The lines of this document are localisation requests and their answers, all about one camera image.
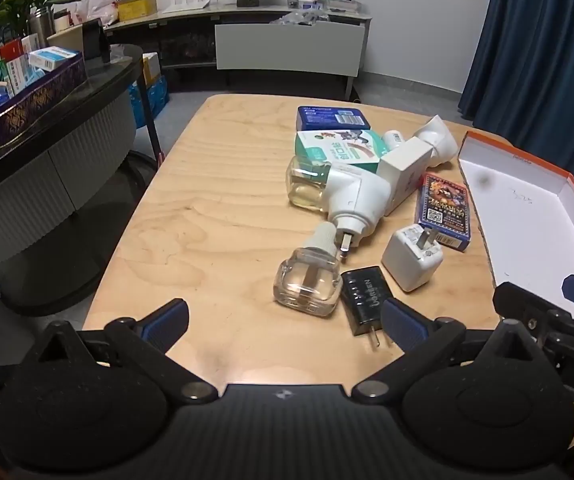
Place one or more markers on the blue rectangular box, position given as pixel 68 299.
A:
pixel 332 117

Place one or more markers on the green white bandage box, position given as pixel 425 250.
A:
pixel 337 150

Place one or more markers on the blue playing card box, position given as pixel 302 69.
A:
pixel 442 210

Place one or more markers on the white wall charger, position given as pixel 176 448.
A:
pixel 409 260

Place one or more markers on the white red plastic bag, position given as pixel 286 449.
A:
pixel 94 7

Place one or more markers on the leafy green potted plant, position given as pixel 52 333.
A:
pixel 17 5

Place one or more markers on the yellow box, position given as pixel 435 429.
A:
pixel 137 7

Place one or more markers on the white plug-in heater with bottle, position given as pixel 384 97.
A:
pixel 352 195

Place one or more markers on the pile of medicine boxes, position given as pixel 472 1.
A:
pixel 17 67

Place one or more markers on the yellow white carton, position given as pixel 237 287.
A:
pixel 151 67

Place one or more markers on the white pill bottle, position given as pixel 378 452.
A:
pixel 392 138

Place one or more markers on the black wall charger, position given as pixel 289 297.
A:
pixel 367 300

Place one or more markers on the clear refill bottle white cap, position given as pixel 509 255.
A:
pixel 307 280

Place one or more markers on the black top curved desk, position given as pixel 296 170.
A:
pixel 42 170

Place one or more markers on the black rectangular box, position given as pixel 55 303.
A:
pixel 94 37

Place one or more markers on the black metal pole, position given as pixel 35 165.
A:
pixel 151 115

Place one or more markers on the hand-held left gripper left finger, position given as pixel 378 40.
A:
pixel 167 319

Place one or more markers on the white carton box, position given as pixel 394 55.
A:
pixel 404 167

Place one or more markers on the blue cartons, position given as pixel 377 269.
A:
pixel 152 102

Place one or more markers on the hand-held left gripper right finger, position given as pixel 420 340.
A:
pixel 401 325

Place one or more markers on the dark blue curtain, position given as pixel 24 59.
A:
pixel 537 50

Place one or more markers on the orange white cardboard box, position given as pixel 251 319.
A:
pixel 527 220

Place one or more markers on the beige cardboard box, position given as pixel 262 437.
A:
pixel 64 42

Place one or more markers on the long grey media console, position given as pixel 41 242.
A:
pixel 187 35

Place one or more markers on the clutter of small packages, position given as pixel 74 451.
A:
pixel 312 7

